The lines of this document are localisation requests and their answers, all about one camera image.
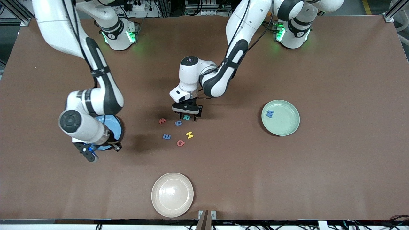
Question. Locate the green foam letter R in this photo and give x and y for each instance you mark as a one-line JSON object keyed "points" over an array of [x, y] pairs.
{"points": [[186, 117]]}

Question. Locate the blue foam letter m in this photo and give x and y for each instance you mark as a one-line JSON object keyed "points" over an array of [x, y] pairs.
{"points": [[166, 136]]}

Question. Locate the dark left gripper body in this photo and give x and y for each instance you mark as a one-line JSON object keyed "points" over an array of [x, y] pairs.
{"points": [[192, 110]]}

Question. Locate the white power strip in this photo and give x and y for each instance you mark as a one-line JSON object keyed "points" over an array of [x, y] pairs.
{"points": [[148, 12]]}

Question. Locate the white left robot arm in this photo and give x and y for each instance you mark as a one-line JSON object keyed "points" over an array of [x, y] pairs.
{"points": [[191, 76]]}

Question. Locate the small red foam letter w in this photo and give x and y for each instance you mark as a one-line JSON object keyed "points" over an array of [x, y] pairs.
{"points": [[162, 121]]}

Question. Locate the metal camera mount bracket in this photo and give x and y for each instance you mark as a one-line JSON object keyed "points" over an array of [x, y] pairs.
{"points": [[204, 220]]}

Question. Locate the blue plate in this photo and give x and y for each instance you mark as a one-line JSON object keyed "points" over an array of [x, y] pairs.
{"points": [[111, 123]]}

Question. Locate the blue foam letter g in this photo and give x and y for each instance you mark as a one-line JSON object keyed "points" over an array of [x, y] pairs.
{"points": [[178, 123]]}

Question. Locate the beige plate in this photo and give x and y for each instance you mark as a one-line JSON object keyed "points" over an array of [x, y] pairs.
{"points": [[172, 195]]}

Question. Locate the brown table cover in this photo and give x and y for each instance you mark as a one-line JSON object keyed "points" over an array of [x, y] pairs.
{"points": [[223, 179]]}

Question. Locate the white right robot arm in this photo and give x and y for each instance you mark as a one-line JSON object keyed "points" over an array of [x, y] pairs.
{"points": [[54, 25]]}

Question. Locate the grey electronics rack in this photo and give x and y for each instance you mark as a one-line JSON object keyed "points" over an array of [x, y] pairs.
{"points": [[207, 6]]}

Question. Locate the red foam letter Q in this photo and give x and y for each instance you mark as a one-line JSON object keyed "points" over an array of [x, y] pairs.
{"points": [[178, 143]]}

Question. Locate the yellow foam letter H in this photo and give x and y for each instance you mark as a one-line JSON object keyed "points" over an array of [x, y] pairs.
{"points": [[189, 135]]}

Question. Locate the blue foam letter W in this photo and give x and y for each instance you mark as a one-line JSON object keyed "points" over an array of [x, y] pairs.
{"points": [[270, 114]]}

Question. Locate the green plate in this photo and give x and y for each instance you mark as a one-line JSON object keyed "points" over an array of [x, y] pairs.
{"points": [[284, 126]]}

